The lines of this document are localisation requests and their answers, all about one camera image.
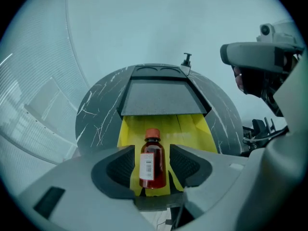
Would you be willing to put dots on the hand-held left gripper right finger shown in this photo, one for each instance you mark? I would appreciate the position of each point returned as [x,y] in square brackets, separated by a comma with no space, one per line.
[190,167]

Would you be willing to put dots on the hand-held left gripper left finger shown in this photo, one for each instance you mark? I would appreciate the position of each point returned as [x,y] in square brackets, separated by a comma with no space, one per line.
[113,170]

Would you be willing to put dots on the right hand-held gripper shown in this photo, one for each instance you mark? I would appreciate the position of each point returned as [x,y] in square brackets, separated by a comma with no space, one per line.
[252,55]

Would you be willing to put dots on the small amber bottle orange cap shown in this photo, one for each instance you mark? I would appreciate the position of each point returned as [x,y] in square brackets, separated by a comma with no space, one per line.
[154,162]

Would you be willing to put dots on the person's right hand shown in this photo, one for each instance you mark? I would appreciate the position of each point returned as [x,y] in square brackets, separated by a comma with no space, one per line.
[240,79]

